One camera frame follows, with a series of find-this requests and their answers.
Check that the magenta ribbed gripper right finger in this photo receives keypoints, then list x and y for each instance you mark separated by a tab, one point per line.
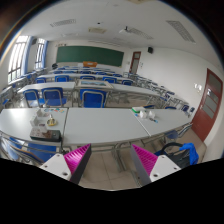
150	167

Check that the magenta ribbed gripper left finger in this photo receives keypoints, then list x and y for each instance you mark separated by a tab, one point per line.
69	166

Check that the black power strip box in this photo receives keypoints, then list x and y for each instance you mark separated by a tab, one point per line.
49	135

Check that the near centre white desk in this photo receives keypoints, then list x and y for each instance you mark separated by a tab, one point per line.
101	126

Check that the white desk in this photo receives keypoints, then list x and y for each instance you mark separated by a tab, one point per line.
101	126
165	120
15	123

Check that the blue cloth on chair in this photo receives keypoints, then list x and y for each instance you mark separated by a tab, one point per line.
193	155

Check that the near right white desk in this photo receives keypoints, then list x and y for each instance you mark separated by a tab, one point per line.
165	120

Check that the brass round object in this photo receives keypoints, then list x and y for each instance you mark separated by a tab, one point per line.
51	121

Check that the white tissue pack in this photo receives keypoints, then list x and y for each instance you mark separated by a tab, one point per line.
147	114

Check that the white box on desk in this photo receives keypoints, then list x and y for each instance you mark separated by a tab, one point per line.
39	116

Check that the green white box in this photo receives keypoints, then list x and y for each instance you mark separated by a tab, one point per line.
137	109

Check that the blue chair under desk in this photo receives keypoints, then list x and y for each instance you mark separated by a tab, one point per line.
36	152

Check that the red-brown near door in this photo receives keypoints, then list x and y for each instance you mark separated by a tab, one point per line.
209	106

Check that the red-brown door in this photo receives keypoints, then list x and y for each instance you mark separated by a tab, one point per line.
135	62
209	106

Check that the near left white desk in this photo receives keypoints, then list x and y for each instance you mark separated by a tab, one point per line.
15	123

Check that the blue chair left centre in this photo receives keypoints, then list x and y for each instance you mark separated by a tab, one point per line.
53	97

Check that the blue chair far left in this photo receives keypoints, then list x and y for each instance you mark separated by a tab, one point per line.
32	98

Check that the wooden lectern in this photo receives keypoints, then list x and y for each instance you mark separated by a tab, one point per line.
89	64

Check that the red-brown far door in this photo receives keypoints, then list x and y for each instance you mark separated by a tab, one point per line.
135	62

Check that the green chalkboard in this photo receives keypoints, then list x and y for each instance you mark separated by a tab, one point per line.
89	53

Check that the large left window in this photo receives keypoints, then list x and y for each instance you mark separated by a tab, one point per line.
15	63

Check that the blue curtain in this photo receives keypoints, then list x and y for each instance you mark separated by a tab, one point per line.
24	66

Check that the ceiling projector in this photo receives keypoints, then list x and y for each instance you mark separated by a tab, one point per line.
125	31

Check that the black wall speaker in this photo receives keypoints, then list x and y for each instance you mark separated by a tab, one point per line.
150	50

